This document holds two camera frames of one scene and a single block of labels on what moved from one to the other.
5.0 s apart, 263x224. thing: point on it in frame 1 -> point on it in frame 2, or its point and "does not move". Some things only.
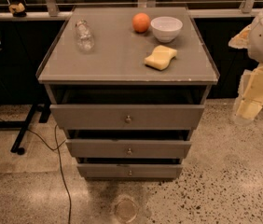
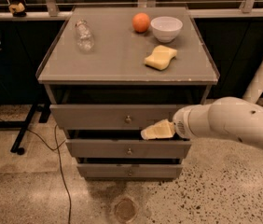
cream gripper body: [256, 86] -> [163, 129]
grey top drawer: [127, 117] does not move
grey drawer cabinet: [130, 86] does not move
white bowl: [166, 28] does not move
